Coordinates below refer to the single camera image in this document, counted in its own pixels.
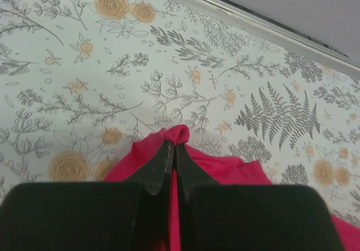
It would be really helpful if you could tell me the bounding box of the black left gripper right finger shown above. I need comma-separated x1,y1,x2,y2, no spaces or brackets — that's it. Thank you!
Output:
175,145,344,250

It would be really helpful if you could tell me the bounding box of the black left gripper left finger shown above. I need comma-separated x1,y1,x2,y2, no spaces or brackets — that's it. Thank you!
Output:
1,141,172,250

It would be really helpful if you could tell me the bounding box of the magenta pink t-shirt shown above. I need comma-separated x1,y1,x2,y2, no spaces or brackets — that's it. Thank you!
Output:
106,125,359,250

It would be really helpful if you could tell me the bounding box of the floral patterned table mat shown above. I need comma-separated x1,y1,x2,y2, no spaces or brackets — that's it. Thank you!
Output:
1,0,359,225

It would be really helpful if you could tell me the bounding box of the aluminium table frame rail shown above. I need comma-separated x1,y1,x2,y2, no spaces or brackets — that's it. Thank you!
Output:
174,0,359,79

